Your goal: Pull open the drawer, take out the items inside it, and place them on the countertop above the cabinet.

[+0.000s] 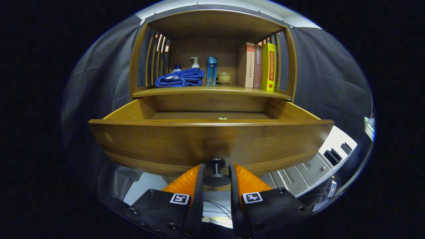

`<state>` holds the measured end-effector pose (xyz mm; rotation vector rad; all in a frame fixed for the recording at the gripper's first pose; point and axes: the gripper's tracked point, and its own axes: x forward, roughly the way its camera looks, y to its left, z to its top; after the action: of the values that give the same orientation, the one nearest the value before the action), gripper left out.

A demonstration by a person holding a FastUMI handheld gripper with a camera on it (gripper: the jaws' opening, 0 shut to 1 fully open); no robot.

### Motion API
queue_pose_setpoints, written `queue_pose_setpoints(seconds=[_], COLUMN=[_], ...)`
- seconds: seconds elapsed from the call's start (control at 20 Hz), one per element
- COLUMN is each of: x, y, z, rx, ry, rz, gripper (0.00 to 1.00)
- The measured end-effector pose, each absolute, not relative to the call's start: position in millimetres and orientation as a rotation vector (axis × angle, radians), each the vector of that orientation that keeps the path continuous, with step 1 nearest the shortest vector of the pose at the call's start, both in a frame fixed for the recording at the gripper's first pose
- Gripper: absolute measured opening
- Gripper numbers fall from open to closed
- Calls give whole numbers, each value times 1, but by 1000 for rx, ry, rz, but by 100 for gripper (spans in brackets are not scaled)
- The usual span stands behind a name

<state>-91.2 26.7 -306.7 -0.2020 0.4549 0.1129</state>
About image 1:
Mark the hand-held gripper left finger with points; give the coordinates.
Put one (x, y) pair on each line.
(199, 199)

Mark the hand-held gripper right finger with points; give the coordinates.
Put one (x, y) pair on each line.
(235, 199)

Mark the wooden drawer with black knob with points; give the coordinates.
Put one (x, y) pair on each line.
(166, 142)

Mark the wooden countertop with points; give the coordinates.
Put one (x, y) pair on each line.
(232, 89)

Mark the white side table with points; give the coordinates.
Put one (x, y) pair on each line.
(308, 169)

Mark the white plug adapter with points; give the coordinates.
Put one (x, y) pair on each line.
(333, 189)

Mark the folded blue towel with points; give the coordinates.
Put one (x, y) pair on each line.
(181, 79)

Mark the beige lidded teacup with saucer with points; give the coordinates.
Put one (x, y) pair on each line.
(224, 78)

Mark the blue glass bottle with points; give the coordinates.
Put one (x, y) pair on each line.
(212, 69)

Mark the small white bottle blue cap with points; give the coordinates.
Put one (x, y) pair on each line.
(176, 69)

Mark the beige book orange label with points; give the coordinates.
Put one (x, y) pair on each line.
(245, 66)

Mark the brown book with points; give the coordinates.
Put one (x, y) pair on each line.
(257, 66)

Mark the white pump bottle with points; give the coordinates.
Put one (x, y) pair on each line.
(195, 63)

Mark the yellow book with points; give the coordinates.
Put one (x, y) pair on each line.
(268, 66)

